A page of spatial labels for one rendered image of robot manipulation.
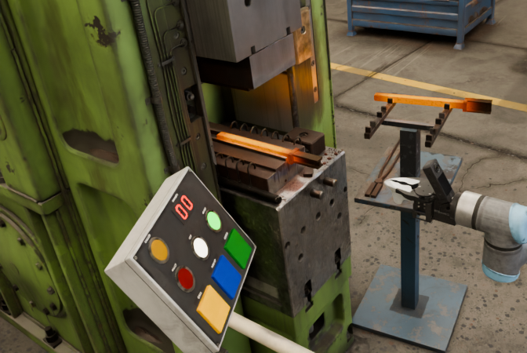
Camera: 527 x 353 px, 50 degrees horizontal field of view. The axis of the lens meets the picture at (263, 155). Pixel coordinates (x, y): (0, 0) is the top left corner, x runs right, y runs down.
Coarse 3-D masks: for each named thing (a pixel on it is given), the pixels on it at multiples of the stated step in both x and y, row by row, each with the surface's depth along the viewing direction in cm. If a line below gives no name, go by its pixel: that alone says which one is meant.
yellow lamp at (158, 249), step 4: (156, 240) 117; (152, 244) 116; (156, 244) 116; (160, 244) 117; (164, 244) 118; (152, 248) 115; (156, 248) 116; (160, 248) 117; (164, 248) 118; (152, 252) 115; (156, 252) 115; (160, 252) 116; (164, 252) 117; (156, 256) 115; (160, 256) 116; (164, 256) 117
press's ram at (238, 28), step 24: (192, 0) 147; (216, 0) 141; (240, 0) 143; (264, 0) 150; (288, 0) 158; (192, 24) 151; (216, 24) 145; (240, 24) 145; (264, 24) 153; (288, 24) 161; (216, 48) 149; (240, 48) 147
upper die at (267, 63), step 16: (272, 48) 158; (288, 48) 163; (208, 64) 162; (224, 64) 158; (240, 64) 154; (256, 64) 154; (272, 64) 159; (288, 64) 165; (208, 80) 165; (224, 80) 161; (240, 80) 157; (256, 80) 155
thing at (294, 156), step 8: (224, 136) 191; (232, 136) 190; (240, 136) 189; (248, 144) 185; (256, 144) 183; (264, 144) 182; (272, 152) 179; (280, 152) 177; (288, 152) 176; (296, 152) 175; (304, 152) 174; (296, 160) 175; (304, 160) 173; (312, 160) 170; (320, 160) 170
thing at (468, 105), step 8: (376, 96) 218; (384, 96) 216; (392, 96) 215; (400, 96) 214; (408, 96) 213; (416, 96) 212; (424, 96) 212; (424, 104) 210; (432, 104) 209; (440, 104) 207; (456, 104) 204; (464, 104) 202; (472, 104) 203; (480, 104) 201; (488, 104) 200; (480, 112) 202; (488, 112) 201
